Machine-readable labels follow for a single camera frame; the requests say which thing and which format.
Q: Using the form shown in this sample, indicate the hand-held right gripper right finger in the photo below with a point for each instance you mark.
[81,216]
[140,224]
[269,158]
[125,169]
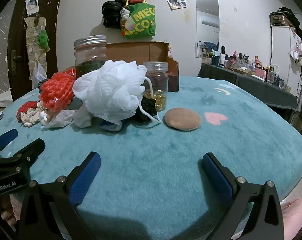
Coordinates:
[216,177]

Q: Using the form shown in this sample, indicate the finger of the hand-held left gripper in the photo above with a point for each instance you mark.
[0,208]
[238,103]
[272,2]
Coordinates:
[7,137]
[32,148]

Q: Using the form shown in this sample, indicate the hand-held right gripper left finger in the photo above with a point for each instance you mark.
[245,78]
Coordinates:
[87,177]

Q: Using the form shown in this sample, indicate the grey white crochet scrunchie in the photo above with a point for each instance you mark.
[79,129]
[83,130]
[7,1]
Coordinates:
[30,117]

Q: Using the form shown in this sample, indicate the red soft pad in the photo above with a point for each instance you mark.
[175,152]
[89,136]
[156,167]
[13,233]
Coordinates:
[24,107]

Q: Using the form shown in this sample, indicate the red foam net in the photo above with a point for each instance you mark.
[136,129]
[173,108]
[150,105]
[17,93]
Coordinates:
[57,90]

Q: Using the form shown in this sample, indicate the round brown powder puff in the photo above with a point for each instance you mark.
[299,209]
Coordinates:
[183,118]

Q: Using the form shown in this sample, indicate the black scrunchie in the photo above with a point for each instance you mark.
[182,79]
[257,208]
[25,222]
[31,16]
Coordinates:
[147,110]

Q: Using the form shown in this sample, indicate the white mesh bath loofah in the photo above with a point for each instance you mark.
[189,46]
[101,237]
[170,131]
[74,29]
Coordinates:
[111,90]

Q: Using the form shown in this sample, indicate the cardboard box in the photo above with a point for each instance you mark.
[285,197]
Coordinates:
[141,51]

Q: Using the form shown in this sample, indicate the person's left hand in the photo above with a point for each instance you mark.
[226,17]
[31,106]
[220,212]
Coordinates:
[7,212]

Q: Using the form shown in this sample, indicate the clear plastic bag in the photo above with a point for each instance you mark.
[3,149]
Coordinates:
[39,72]

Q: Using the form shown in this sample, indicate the pink cushion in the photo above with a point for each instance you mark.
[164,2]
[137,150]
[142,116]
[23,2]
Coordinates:
[297,217]

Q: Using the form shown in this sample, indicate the dark wooden door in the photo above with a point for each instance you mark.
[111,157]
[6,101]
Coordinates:
[17,42]

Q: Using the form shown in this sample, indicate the dark side table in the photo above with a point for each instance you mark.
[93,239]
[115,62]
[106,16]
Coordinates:
[253,85]

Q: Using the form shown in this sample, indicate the hanging beige organizer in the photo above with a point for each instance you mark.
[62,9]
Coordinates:
[32,40]

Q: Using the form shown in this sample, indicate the green toy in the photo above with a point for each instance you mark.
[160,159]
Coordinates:
[44,38]

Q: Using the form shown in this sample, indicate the large jar of dark leaves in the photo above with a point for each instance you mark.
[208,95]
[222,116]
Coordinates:
[91,55]

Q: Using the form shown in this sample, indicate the small jar of gold capsules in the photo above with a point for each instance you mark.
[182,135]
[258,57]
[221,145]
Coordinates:
[159,80]

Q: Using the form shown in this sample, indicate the row of cosmetics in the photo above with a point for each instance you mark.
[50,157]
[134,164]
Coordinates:
[241,62]

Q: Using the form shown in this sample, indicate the pink plush doll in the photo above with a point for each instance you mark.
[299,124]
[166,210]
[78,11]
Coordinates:
[170,51]

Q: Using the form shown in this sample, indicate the paper note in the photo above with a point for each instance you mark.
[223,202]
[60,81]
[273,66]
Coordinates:
[32,5]

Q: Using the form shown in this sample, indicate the white fridge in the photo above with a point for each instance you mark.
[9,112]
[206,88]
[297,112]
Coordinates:
[281,50]

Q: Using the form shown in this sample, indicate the black bag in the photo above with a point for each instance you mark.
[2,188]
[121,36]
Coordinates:
[112,12]

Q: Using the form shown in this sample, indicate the white plush charm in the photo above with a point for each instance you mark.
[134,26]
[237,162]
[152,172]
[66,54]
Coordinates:
[126,17]

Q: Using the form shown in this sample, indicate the green tote bag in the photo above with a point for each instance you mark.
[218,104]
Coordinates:
[141,22]

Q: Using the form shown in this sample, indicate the dark patterned case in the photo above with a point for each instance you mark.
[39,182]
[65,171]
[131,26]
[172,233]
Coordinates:
[281,17]

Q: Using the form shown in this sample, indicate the wall mirror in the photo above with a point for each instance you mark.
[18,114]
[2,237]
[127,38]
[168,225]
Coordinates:
[207,12]

